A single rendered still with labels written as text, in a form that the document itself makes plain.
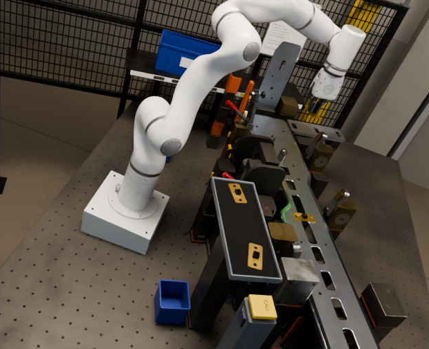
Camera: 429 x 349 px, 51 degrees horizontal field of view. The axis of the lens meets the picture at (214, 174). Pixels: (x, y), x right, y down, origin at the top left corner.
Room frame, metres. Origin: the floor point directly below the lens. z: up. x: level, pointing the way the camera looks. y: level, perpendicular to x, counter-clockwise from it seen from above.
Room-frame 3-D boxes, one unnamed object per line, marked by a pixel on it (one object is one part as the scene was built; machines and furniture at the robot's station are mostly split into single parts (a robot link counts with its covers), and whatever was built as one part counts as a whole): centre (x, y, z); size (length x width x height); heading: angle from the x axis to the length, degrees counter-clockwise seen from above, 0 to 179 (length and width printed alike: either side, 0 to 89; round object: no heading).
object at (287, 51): (1.97, -0.10, 1.17); 0.12 x 0.01 x 0.34; 111
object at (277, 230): (1.07, -0.25, 0.89); 0.12 x 0.08 x 0.38; 111
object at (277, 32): (2.27, -0.08, 1.30); 0.23 x 0.02 x 0.31; 111
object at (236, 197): (1.07, -0.08, 1.17); 0.08 x 0.04 x 0.01; 29
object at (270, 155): (1.30, -0.13, 0.94); 0.18 x 0.13 x 0.49; 21
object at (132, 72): (2.05, 0.16, 1.01); 0.90 x 0.22 x 0.03; 111
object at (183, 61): (1.99, 0.31, 1.09); 0.30 x 0.17 x 0.13; 103
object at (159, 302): (0.93, -0.02, 0.75); 0.11 x 0.10 x 0.09; 21
